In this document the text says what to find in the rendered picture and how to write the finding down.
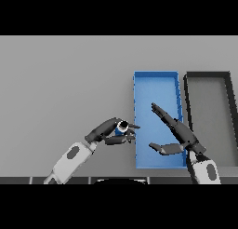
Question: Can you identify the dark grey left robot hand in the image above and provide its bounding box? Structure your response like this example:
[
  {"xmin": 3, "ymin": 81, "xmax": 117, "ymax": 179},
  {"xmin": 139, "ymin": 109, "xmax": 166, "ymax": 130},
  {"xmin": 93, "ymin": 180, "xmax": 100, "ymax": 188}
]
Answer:
[{"xmin": 84, "ymin": 116, "xmax": 141, "ymax": 146}]

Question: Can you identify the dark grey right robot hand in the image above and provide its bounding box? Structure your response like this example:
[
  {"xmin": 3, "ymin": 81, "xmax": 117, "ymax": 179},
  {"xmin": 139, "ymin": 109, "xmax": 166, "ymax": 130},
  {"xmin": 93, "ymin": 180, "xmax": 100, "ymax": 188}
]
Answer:
[{"xmin": 148, "ymin": 102, "xmax": 207, "ymax": 156}]

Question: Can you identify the blue pipe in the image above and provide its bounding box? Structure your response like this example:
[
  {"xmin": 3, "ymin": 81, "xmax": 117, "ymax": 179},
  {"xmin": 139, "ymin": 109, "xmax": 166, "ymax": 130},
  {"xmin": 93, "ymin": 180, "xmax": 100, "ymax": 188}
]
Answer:
[{"xmin": 114, "ymin": 120, "xmax": 130, "ymax": 137}]

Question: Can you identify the blue bin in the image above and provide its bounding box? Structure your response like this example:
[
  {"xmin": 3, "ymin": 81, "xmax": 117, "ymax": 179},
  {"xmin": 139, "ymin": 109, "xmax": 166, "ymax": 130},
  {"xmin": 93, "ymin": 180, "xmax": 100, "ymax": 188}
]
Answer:
[{"xmin": 132, "ymin": 70, "xmax": 189, "ymax": 170}]

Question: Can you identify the dark grey bin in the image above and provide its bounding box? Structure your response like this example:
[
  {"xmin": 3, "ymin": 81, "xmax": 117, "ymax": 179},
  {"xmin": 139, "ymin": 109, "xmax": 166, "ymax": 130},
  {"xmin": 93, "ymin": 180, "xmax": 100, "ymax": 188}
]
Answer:
[{"xmin": 183, "ymin": 71, "xmax": 238, "ymax": 168}]

